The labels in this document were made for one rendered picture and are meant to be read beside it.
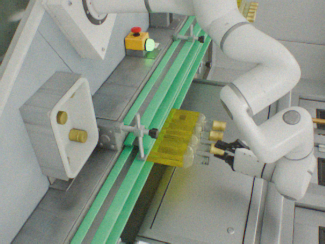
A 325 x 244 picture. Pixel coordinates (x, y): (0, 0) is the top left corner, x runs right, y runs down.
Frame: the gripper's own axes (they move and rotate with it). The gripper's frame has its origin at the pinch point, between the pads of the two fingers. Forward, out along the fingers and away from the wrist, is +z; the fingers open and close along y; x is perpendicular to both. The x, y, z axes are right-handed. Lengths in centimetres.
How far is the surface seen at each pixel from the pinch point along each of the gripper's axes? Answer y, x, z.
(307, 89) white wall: -320, -544, 52
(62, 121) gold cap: 27, 36, 27
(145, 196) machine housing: -16.0, 18.0, 18.7
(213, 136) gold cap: 1.0, -3.4, 4.6
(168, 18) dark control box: 19, -43, 46
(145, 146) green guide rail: 6.6, 16.0, 17.7
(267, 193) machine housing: -12.7, -1.4, -17.3
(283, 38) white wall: -238, -567, 121
